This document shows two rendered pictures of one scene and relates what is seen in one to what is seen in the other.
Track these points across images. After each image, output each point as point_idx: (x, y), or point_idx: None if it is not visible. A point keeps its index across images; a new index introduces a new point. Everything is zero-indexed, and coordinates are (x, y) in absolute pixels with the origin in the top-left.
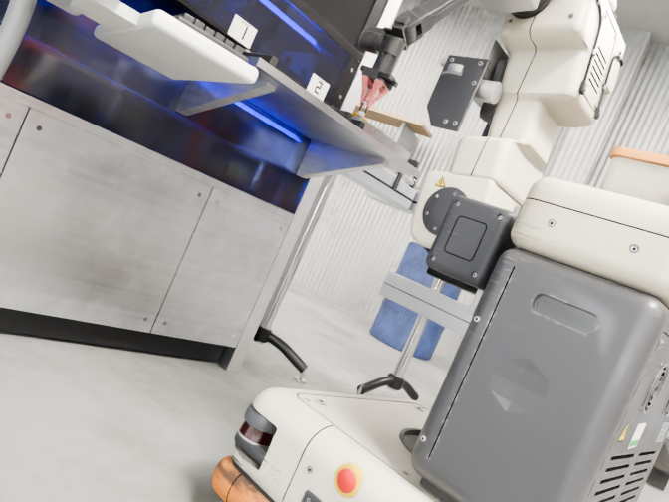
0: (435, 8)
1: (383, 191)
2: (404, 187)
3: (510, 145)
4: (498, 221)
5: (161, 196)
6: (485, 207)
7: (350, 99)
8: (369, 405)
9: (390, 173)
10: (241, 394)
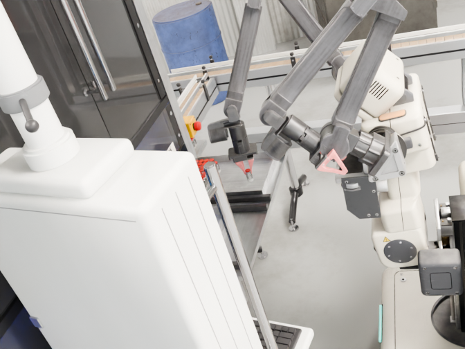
0: (243, 83)
1: (206, 111)
2: (210, 88)
3: (416, 207)
4: (455, 269)
5: None
6: (443, 266)
7: (181, 124)
8: (404, 322)
9: (190, 85)
10: (277, 320)
